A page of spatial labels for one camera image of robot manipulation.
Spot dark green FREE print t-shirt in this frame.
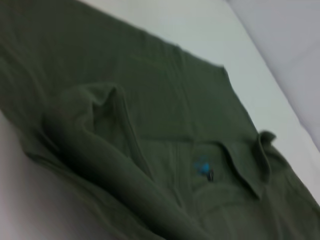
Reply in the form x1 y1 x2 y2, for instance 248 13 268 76
0 0 320 240

